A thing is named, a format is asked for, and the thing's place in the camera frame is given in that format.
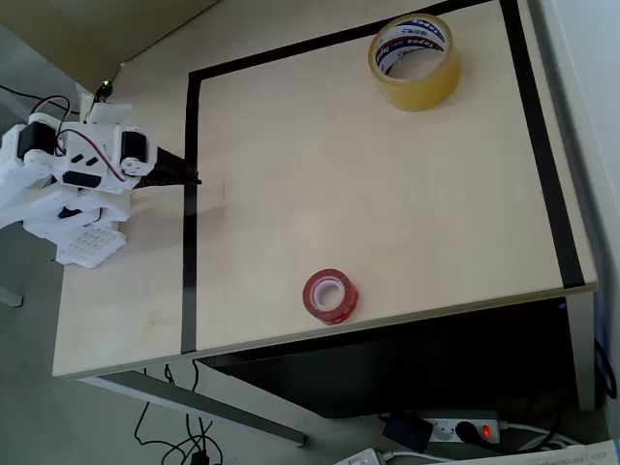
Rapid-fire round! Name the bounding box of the red tape roll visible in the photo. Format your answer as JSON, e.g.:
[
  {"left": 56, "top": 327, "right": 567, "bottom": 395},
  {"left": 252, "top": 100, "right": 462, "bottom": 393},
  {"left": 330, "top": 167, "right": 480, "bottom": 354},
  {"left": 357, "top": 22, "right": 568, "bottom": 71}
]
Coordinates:
[{"left": 302, "top": 269, "right": 360, "bottom": 325}]

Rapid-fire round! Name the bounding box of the large yellow packing tape roll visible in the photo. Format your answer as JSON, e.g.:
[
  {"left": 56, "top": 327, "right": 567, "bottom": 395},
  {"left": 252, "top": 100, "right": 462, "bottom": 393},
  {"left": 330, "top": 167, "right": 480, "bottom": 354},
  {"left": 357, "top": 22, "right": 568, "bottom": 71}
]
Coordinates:
[{"left": 368, "top": 13, "right": 462, "bottom": 113}]

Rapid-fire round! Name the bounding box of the black tape strip wide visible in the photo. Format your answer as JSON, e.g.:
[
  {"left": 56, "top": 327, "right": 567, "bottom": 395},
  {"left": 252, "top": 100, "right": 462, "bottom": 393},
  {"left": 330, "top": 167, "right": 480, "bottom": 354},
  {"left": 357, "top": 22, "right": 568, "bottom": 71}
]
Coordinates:
[{"left": 498, "top": 0, "right": 585, "bottom": 291}]

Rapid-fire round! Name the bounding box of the controller board green LED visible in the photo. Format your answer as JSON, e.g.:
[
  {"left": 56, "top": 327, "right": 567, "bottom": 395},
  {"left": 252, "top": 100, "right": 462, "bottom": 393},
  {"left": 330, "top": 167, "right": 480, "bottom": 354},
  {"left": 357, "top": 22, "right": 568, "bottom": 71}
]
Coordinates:
[{"left": 93, "top": 78, "right": 115, "bottom": 106}]

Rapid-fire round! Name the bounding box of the white slanted furniture leg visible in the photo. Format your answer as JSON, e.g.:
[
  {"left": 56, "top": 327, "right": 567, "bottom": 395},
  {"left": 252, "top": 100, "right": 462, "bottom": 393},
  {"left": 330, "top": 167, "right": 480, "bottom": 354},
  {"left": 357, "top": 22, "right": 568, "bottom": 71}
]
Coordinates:
[{"left": 0, "top": 88, "right": 31, "bottom": 120}]

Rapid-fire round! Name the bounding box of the brown cardboard box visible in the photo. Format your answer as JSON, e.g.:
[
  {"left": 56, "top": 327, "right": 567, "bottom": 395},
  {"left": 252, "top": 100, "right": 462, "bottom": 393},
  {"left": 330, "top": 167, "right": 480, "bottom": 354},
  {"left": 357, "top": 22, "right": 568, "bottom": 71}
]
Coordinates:
[{"left": 0, "top": 0, "right": 222, "bottom": 94}]

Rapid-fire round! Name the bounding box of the grey metal table crossbar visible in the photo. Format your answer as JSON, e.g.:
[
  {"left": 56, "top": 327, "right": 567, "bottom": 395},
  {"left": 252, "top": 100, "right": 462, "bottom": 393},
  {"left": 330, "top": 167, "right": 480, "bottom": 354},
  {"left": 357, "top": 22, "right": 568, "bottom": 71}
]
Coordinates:
[{"left": 79, "top": 370, "right": 308, "bottom": 448}]

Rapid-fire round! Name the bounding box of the black power adapter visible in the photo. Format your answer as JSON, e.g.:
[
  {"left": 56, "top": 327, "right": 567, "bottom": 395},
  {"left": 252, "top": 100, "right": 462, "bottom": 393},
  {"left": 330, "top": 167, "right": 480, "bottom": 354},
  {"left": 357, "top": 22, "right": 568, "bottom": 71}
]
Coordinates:
[{"left": 382, "top": 411, "right": 435, "bottom": 455}]

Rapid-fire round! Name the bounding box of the black round plug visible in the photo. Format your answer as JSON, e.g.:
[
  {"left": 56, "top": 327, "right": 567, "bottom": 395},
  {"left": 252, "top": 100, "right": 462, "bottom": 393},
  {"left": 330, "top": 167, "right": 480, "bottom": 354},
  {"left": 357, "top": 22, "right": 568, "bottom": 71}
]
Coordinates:
[{"left": 454, "top": 420, "right": 481, "bottom": 445}]

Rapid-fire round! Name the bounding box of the grey metal table leg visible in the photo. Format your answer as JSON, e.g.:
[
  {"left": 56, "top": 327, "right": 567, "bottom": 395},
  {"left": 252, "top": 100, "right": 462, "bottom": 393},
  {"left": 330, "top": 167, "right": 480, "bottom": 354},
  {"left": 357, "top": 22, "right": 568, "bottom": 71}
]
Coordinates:
[{"left": 565, "top": 292, "right": 597, "bottom": 414}]

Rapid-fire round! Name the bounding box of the printed paper sheet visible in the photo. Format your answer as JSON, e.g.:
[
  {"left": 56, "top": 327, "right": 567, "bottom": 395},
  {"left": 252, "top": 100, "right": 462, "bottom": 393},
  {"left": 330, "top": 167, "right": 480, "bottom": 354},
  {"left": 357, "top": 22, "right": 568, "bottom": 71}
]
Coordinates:
[{"left": 449, "top": 438, "right": 620, "bottom": 465}]

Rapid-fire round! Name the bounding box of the red white servo wire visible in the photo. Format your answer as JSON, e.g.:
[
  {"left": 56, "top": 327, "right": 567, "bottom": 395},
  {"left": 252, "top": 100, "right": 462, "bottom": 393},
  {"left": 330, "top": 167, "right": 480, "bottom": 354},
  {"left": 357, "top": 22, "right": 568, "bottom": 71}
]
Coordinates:
[{"left": 29, "top": 95, "right": 129, "bottom": 184}]

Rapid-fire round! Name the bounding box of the thin black desk cable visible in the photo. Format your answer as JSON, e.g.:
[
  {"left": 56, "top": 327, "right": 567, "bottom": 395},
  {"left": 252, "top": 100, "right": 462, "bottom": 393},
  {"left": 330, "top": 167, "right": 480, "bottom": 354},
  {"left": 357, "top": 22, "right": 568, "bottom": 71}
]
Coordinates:
[{"left": 0, "top": 84, "right": 81, "bottom": 117}]

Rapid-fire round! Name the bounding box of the black floor cable bundle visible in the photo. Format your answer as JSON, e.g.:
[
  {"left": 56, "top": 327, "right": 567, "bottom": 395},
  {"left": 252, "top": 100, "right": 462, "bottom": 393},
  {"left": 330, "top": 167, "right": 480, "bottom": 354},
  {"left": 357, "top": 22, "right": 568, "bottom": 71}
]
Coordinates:
[{"left": 133, "top": 360, "right": 225, "bottom": 465}]

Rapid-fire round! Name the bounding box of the white device with cable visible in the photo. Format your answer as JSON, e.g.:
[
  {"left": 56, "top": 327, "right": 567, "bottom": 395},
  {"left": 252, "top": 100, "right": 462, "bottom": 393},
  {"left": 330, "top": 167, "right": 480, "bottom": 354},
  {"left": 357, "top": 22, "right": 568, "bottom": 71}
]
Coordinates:
[{"left": 333, "top": 448, "right": 385, "bottom": 465}]

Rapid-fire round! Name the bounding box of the white power strip red switch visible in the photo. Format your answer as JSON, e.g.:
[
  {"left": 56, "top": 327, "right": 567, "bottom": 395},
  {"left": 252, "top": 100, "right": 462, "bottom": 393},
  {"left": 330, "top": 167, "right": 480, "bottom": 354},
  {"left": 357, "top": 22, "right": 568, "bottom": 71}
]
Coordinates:
[{"left": 404, "top": 409, "right": 510, "bottom": 448}]

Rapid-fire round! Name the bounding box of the white power strip cord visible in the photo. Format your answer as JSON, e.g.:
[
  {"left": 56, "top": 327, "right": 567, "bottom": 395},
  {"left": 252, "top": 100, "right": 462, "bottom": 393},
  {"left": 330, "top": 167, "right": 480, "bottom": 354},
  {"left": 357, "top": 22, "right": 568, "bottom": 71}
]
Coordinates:
[{"left": 503, "top": 419, "right": 580, "bottom": 452}]

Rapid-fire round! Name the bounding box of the black looped wall cable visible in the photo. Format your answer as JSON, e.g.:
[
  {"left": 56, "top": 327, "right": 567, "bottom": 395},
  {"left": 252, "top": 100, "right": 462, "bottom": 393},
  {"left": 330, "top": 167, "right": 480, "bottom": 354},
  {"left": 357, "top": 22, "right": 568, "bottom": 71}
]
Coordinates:
[{"left": 594, "top": 337, "right": 619, "bottom": 396}]

